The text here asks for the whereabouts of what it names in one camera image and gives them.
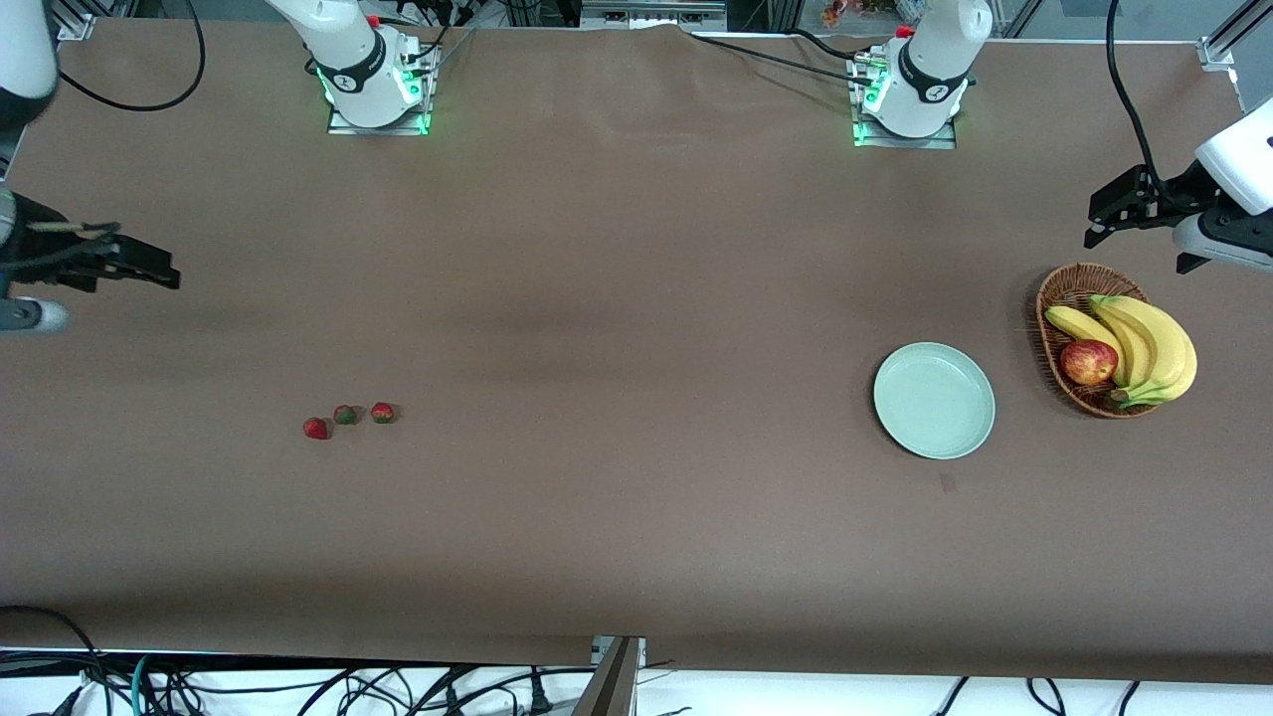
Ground pale green round plate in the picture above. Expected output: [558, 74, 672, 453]
[873, 342, 997, 460]

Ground brown wicker basket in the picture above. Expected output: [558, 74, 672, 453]
[1035, 263, 1167, 420]

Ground yellow banana bunch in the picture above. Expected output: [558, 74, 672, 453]
[1044, 294, 1198, 410]

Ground red apple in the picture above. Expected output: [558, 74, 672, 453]
[1059, 339, 1120, 388]

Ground orange red toy items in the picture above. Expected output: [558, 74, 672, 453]
[820, 0, 901, 28]

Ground brown table cover sheet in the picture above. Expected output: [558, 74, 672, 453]
[0, 22, 1273, 687]

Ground silver metal box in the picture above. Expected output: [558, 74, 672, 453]
[580, 0, 729, 31]

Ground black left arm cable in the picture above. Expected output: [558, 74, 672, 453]
[1106, 0, 1161, 186]

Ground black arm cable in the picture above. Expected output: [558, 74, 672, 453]
[1106, 0, 1161, 186]
[58, 0, 207, 112]

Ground aluminium frame profile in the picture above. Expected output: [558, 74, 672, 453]
[55, 0, 110, 43]
[1198, 0, 1273, 73]

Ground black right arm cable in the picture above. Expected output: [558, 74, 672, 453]
[58, 0, 207, 112]

